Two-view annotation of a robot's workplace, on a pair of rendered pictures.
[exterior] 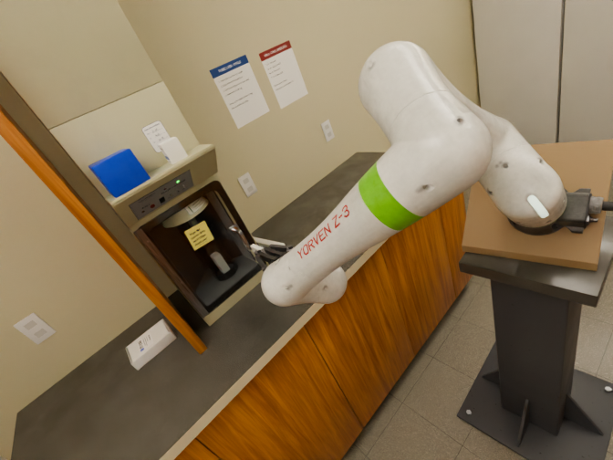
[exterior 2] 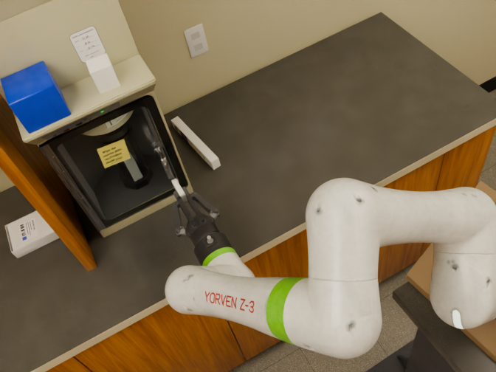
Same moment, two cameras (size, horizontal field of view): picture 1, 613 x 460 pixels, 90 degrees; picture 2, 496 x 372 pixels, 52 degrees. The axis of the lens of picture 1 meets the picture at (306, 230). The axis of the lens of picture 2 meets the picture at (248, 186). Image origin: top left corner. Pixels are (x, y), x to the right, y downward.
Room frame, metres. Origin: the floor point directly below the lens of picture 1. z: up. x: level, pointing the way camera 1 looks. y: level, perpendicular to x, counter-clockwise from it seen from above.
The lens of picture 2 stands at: (0.07, -0.20, 2.26)
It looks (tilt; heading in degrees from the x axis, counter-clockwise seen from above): 52 degrees down; 12
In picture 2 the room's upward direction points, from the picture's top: 14 degrees counter-clockwise
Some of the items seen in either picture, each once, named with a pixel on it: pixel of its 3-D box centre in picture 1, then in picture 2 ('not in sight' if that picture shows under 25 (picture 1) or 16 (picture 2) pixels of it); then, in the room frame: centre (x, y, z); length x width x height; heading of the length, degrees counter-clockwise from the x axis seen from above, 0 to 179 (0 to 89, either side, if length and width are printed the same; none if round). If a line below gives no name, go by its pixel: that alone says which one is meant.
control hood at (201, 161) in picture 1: (170, 184); (91, 110); (0.93, 0.31, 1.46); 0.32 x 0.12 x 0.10; 119
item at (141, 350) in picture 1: (150, 342); (34, 230); (0.94, 0.71, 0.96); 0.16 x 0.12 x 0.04; 119
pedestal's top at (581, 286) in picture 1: (537, 245); (482, 309); (0.63, -0.60, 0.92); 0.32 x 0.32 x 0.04; 31
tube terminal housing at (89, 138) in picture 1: (177, 213); (92, 107); (1.09, 0.40, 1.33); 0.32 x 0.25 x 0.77; 119
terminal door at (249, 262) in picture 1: (211, 249); (124, 167); (0.98, 0.33, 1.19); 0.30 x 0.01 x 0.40; 119
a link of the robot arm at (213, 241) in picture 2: not in sight; (213, 249); (0.72, 0.07, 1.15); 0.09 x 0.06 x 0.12; 119
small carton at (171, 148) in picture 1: (172, 150); (102, 73); (0.96, 0.26, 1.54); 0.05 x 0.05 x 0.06; 24
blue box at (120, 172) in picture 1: (119, 172); (36, 97); (0.89, 0.39, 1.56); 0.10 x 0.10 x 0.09; 29
